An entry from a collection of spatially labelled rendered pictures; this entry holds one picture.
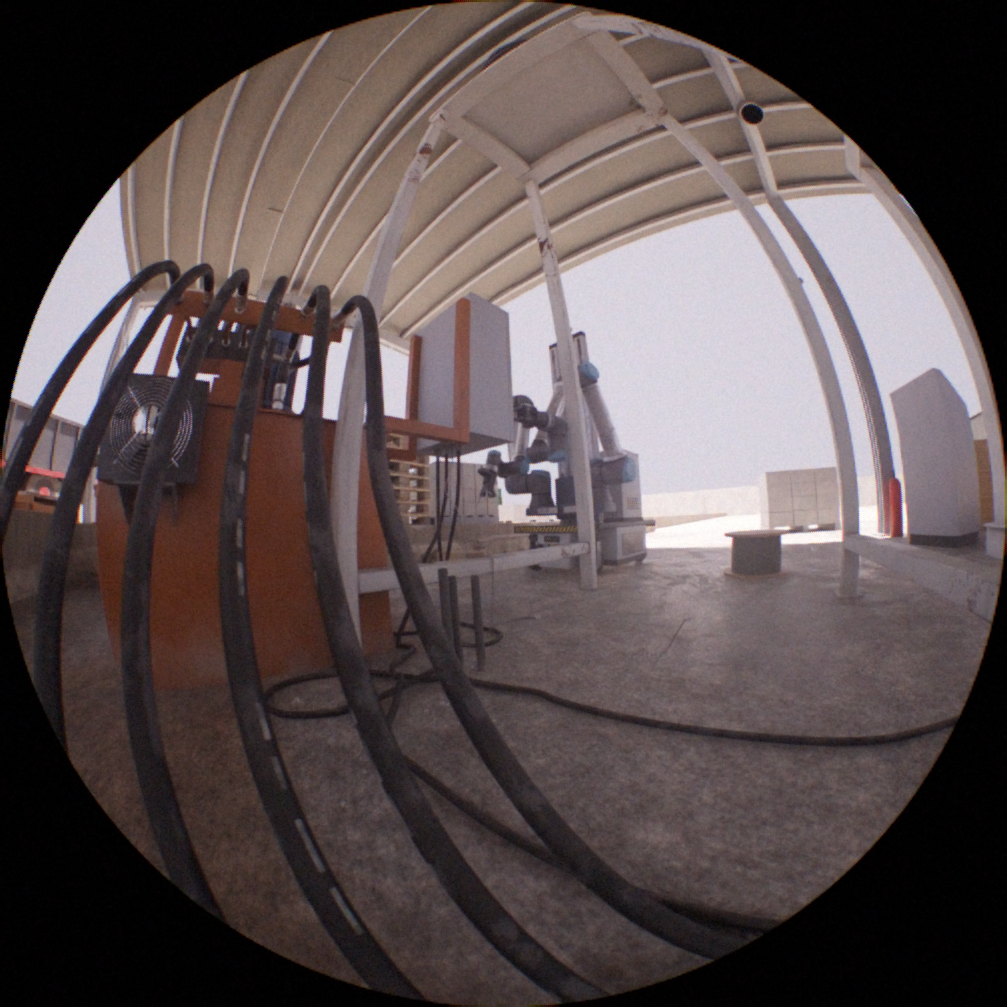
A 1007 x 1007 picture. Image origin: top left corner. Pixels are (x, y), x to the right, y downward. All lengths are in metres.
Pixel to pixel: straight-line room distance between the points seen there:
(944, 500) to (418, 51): 6.14
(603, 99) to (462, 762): 2.57
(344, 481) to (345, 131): 5.09
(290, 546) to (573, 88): 2.36
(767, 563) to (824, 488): 3.49
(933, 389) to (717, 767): 2.80
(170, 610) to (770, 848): 0.99
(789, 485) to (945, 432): 2.91
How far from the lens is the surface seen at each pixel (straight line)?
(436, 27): 4.92
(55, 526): 0.33
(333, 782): 0.51
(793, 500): 5.10
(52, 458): 8.78
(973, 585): 0.62
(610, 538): 2.06
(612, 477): 1.93
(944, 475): 2.94
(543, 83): 2.19
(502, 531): 3.30
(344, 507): 0.73
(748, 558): 1.86
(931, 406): 3.01
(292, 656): 0.84
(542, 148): 2.34
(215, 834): 0.49
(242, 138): 5.69
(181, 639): 0.81
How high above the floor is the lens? 0.35
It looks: 3 degrees up
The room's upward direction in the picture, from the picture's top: 2 degrees counter-clockwise
